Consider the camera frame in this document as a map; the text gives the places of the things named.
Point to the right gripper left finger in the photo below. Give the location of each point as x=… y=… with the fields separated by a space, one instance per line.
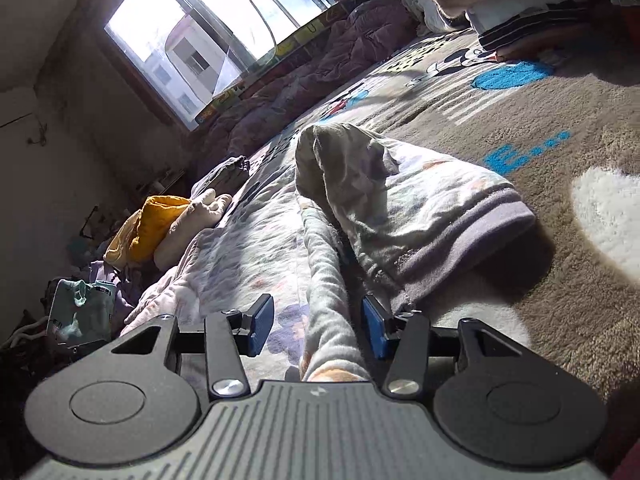
x=229 y=335

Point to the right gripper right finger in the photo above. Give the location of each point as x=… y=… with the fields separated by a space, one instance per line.
x=402 y=342

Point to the floral white pyjama garment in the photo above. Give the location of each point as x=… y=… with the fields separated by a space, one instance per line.
x=347 y=210

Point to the grey folded clothes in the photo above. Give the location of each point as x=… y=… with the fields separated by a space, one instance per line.
x=226 y=178

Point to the lilac garment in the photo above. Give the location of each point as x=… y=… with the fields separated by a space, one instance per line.
x=128 y=289

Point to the cream folded garment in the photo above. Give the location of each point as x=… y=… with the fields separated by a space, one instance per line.
x=204 y=212

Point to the yellow garment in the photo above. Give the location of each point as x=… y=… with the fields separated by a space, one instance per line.
x=142 y=232

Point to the mint green garment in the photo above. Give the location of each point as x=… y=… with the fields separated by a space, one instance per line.
x=80 y=313

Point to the cluttered side table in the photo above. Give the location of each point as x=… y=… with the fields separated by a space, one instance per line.
x=108 y=215

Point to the purple crumpled quilt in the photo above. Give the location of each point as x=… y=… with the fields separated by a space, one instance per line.
x=310 y=64

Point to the Mickey Mouse bed blanket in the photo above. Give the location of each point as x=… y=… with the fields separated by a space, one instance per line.
x=569 y=142

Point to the rolled white pink quilts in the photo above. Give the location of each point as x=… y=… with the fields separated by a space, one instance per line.
x=434 y=21

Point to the colourful alphabet play mat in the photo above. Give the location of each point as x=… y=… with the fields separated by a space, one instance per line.
x=270 y=60

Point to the window with frame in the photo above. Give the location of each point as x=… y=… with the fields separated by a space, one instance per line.
x=190 y=50

